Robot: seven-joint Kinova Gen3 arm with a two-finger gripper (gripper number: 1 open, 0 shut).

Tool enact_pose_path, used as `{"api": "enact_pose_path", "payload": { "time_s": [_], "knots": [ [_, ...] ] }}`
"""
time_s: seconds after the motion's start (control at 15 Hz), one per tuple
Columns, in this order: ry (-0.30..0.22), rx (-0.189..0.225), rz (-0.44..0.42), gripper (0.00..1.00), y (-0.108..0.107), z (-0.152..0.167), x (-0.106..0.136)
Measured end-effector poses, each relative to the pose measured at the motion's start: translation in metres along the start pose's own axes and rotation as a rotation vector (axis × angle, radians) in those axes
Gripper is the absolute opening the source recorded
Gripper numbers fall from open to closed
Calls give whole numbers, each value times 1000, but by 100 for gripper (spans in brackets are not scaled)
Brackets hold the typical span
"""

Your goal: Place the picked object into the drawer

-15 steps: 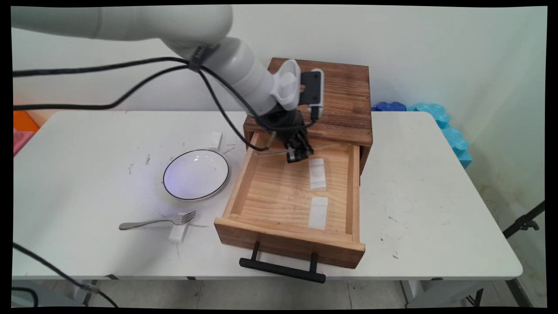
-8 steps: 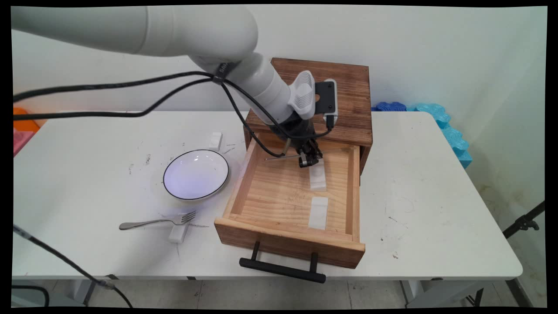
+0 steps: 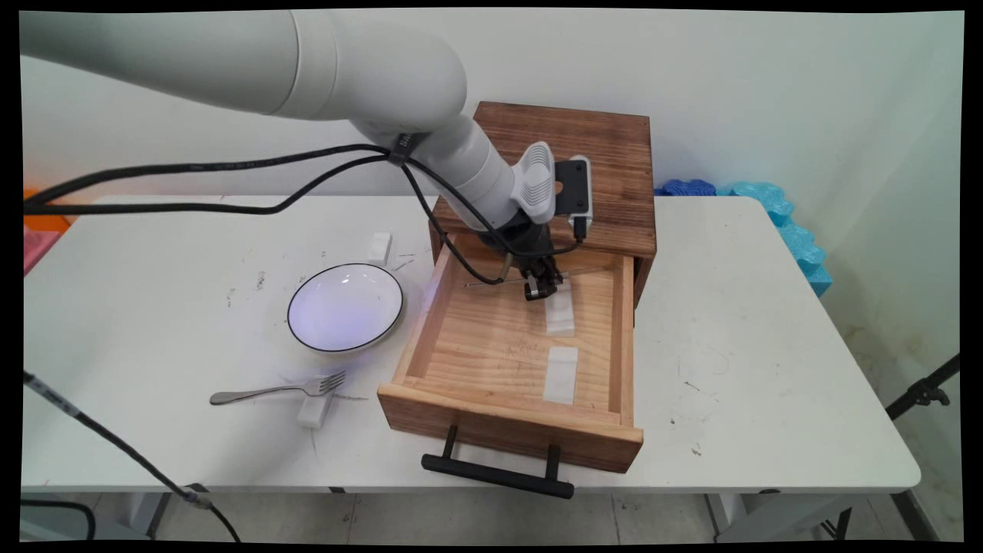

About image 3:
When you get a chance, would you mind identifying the dark wooden cabinet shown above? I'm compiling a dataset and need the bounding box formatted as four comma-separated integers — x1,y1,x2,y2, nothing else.
429,101,658,306

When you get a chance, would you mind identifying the light blue foam piece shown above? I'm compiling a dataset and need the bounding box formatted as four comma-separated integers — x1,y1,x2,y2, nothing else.
717,181,834,298

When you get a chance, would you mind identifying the black looped floor cable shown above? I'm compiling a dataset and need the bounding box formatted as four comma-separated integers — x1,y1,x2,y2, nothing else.
22,499,97,541

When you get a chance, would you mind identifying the steel fork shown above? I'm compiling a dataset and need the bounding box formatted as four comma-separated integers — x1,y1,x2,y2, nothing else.
209,371,347,406

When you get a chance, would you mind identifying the black cable with tape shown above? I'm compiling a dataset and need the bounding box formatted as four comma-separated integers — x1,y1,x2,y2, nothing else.
23,371,241,543

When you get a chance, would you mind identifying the black camera cable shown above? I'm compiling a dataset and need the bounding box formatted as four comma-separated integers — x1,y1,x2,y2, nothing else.
23,144,592,259

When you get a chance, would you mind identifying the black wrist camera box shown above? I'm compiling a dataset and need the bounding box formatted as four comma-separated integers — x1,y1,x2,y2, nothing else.
553,155,593,221

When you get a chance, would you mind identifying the white plate with black rim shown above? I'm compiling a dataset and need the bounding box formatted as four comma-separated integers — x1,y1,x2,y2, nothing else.
286,263,405,355

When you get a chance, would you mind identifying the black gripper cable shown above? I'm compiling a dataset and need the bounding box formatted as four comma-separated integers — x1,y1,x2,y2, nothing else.
23,154,517,286

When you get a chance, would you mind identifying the orange object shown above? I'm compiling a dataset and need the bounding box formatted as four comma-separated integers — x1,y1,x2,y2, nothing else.
23,187,76,233

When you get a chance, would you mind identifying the light wooden drawer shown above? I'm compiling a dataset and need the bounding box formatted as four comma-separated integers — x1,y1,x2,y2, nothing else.
377,233,644,475

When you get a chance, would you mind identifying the black drawer handle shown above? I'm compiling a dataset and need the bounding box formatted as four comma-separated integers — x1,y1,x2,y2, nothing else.
421,425,576,501

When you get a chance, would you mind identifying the black tripod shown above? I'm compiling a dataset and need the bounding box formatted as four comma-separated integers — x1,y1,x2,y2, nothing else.
885,352,961,422

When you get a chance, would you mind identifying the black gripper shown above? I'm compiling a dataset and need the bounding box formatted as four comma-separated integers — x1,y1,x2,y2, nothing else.
480,209,564,302

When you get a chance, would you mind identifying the pink object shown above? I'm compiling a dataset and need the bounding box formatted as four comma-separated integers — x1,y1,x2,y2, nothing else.
23,227,62,276

